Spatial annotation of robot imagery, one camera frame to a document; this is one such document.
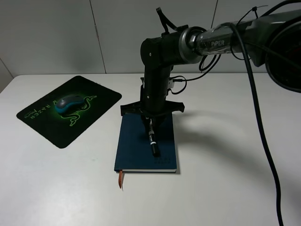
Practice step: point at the white black marker pen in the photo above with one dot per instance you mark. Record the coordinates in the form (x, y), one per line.
(153, 142)

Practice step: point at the dark blue notebook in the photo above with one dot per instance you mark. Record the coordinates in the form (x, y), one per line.
(134, 150)

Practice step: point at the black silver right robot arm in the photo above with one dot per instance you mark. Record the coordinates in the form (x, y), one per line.
(272, 40)

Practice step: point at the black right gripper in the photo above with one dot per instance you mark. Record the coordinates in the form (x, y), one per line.
(153, 106)

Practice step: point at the grey teal computer mouse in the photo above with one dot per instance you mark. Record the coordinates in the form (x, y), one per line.
(64, 104)

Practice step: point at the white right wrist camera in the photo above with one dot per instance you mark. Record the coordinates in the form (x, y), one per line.
(170, 84)

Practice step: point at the black green snake mouse pad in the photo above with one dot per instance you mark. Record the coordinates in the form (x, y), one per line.
(63, 129)

